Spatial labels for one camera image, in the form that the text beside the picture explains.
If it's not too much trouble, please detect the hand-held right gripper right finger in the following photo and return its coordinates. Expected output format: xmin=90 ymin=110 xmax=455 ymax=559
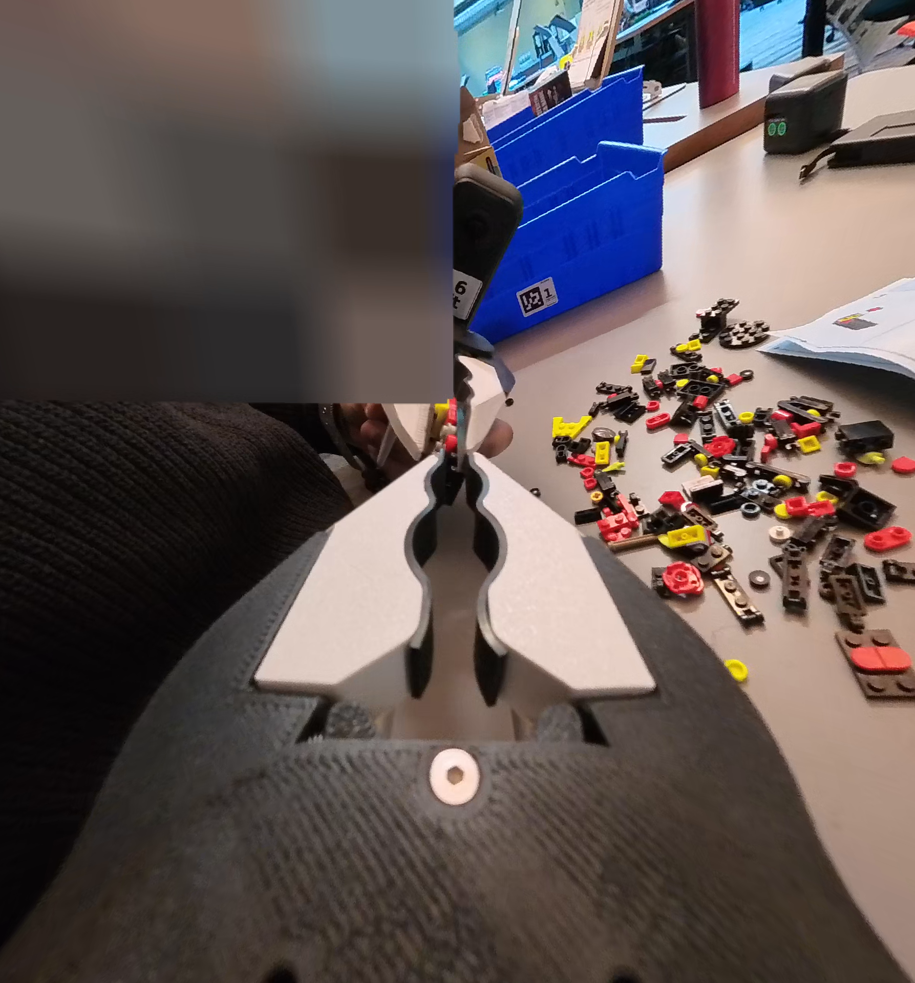
xmin=465 ymin=452 xmax=659 ymax=721

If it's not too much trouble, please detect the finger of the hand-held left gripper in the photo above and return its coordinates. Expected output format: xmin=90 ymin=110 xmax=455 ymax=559
xmin=456 ymin=353 xmax=506 ymax=457
xmin=385 ymin=403 xmax=438 ymax=463

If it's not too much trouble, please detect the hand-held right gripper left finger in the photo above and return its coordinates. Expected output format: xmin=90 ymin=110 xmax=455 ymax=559
xmin=252 ymin=452 xmax=444 ymax=719

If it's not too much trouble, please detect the small lego build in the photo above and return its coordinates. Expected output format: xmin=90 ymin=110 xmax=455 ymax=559
xmin=436 ymin=398 xmax=467 ymax=508

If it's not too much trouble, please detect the person's left forearm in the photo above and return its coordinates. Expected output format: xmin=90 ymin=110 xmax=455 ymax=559
xmin=251 ymin=403 xmax=351 ymax=473

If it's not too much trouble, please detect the pile of loose lego pieces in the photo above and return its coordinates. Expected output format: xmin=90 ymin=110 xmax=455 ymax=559
xmin=551 ymin=295 xmax=915 ymax=638

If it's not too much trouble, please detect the lego instruction booklet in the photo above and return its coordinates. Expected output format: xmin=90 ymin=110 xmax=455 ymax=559
xmin=757 ymin=275 xmax=915 ymax=431

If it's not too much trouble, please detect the person's left hand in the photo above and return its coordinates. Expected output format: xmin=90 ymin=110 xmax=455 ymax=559
xmin=350 ymin=403 xmax=515 ymax=462

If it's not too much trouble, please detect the brown cardboard box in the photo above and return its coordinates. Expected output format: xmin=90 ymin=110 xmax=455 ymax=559
xmin=457 ymin=84 xmax=498 ymax=179

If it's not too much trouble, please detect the blue plastic bin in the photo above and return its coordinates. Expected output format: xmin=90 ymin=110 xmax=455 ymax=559
xmin=486 ymin=65 xmax=647 ymax=193
xmin=469 ymin=142 xmax=667 ymax=344

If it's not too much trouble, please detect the dark red bottle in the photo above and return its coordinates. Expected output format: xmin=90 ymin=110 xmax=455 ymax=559
xmin=695 ymin=0 xmax=742 ymax=110

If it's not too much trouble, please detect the black plate with red tile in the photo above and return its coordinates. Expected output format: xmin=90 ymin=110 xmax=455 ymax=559
xmin=835 ymin=628 xmax=915 ymax=701

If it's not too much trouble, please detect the black device with green lights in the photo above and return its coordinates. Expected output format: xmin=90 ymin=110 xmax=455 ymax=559
xmin=763 ymin=69 xmax=850 ymax=156

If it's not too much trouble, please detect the black flat case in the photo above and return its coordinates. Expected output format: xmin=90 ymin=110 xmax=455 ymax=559
xmin=799 ymin=106 xmax=915 ymax=184

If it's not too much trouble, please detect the wrist watch strap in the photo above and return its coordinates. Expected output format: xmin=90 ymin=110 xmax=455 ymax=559
xmin=317 ymin=404 xmax=374 ymax=493

